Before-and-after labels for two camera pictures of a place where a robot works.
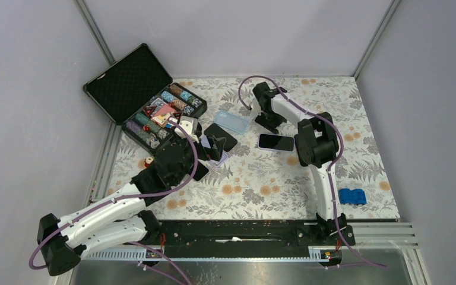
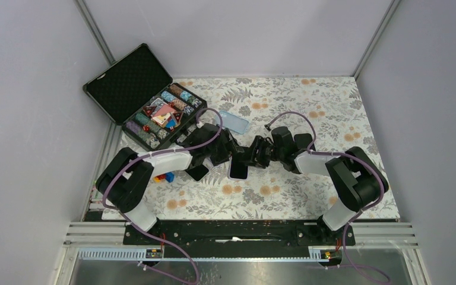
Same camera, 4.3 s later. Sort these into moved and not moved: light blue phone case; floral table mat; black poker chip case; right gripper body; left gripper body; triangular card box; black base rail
Moved: left gripper body; right gripper body
Not moved: triangular card box; floral table mat; light blue phone case; black poker chip case; black base rail
